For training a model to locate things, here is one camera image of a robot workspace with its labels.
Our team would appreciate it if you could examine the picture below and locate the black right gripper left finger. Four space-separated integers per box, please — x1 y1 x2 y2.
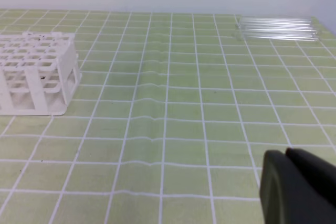
259 150 335 223

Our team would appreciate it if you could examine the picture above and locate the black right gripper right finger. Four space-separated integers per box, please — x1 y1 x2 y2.
286 148 335 206

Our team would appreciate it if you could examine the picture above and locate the green checkered tablecloth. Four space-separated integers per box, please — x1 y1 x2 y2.
1 9 335 223

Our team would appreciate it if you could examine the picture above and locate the white plastic test tube rack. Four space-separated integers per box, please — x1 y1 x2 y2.
1 32 82 115

